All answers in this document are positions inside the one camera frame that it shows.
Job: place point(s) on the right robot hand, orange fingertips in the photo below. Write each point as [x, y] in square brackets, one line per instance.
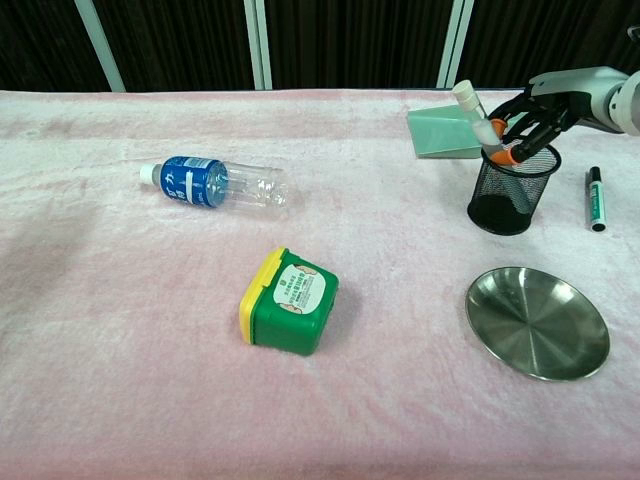
[560, 85]

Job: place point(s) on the clear test tube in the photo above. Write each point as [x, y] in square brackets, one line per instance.
[467, 97]

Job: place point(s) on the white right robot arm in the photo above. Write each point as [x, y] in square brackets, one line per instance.
[627, 102]

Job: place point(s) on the black mesh pen holder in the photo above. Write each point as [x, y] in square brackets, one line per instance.
[515, 192]

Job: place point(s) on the green and black marker pen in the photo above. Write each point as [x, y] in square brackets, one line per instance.
[596, 200]

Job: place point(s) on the mint green plastic dustpan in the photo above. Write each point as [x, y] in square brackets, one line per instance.
[442, 132]

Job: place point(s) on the round stainless steel plate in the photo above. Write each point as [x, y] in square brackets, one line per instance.
[537, 322]

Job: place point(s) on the green box with yellow lid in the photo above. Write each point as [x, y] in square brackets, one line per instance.
[292, 320]

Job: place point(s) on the clear bottle with blue label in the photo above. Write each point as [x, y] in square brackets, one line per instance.
[192, 182]

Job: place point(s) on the pink fleece table cloth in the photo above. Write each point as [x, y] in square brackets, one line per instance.
[150, 375]

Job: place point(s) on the white double frame post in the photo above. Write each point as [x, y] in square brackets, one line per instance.
[454, 45]
[259, 45]

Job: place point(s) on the slanted white frame post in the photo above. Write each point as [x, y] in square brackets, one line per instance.
[102, 50]

